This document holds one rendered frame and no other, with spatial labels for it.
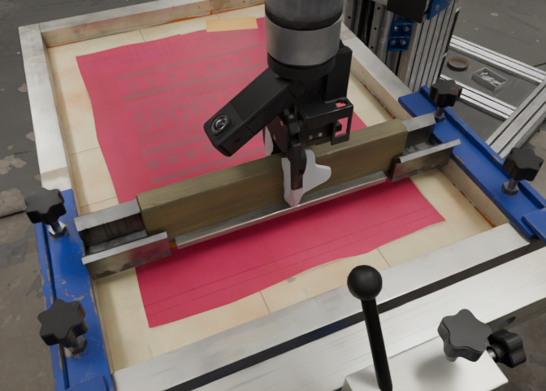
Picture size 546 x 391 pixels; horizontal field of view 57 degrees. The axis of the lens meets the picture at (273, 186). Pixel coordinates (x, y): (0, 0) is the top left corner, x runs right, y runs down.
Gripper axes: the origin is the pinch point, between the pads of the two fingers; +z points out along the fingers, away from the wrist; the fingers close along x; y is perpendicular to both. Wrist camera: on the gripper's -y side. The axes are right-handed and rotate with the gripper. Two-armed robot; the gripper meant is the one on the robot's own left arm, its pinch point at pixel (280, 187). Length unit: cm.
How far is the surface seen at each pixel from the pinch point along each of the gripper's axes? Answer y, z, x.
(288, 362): -9.3, -3.3, -23.3
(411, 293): 8.2, 2.4, -19.1
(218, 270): -10.9, 5.3, -5.5
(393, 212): 14.6, 5.3, -6.0
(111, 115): -17.5, 5.3, 30.6
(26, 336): -61, 101, 57
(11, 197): -62, 101, 121
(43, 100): -27.0, 1.8, 33.9
